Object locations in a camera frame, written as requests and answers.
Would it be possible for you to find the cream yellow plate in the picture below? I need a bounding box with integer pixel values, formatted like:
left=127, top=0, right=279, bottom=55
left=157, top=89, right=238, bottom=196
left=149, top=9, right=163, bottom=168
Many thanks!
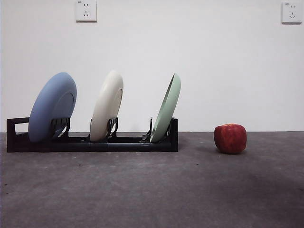
left=90, top=70, right=124, bottom=142

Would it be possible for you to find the red apple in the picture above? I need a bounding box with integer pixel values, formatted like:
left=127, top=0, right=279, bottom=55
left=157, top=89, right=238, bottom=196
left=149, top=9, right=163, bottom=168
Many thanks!
left=213, top=123, right=247, bottom=154

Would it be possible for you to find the green plate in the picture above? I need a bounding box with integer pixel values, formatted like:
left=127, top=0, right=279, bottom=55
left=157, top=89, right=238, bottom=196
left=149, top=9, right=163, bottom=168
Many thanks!
left=150, top=72, right=182, bottom=143

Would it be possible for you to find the blue plate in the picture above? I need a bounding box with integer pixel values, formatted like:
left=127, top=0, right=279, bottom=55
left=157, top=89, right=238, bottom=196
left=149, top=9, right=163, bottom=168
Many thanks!
left=28, top=72, right=78, bottom=143

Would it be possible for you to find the black plate rack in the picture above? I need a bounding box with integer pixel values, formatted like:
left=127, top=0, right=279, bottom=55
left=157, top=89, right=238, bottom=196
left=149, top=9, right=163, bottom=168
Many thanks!
left=6, top=116, right=179, bottom=153

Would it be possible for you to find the white wall socket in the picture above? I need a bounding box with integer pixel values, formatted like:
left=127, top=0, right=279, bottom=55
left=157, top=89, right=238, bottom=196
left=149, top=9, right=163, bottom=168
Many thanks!
left=281, top=1, right=303, bottom=24
left=76, top=0, right=97, bottom=23

